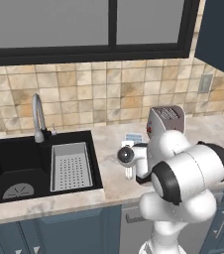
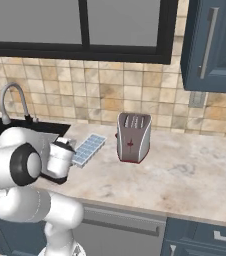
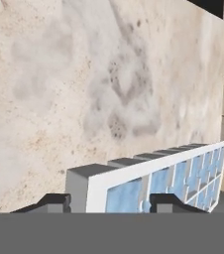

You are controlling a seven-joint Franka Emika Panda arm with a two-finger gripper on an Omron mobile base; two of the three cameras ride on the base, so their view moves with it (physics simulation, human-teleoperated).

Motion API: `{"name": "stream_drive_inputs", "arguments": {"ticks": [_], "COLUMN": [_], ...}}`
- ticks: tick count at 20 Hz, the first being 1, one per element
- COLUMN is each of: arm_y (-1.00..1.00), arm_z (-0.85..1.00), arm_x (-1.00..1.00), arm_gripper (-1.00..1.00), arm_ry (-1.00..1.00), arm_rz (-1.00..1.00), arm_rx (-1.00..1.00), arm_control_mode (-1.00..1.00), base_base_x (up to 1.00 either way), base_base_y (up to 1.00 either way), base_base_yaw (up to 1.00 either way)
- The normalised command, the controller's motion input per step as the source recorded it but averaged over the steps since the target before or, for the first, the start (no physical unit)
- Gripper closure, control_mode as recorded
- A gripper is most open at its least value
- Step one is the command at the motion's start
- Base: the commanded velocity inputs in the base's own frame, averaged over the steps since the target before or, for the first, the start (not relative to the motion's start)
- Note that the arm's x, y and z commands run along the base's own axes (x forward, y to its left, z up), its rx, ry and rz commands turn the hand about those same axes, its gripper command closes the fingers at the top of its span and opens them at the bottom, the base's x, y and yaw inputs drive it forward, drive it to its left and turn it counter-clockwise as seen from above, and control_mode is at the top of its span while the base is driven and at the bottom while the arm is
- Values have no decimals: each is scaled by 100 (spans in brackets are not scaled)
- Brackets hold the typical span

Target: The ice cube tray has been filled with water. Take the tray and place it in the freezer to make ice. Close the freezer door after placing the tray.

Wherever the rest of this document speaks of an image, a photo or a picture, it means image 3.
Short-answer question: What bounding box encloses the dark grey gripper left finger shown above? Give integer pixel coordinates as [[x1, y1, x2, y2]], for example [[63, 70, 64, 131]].
[[10, 192, 72, 214]]

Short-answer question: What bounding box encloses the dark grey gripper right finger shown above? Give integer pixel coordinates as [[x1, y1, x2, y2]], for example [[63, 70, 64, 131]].
[[149, 192, 209, 214]]

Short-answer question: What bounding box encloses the white ice cube tray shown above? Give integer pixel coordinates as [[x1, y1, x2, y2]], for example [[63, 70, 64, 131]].
[[64, 139, 224, 214]]

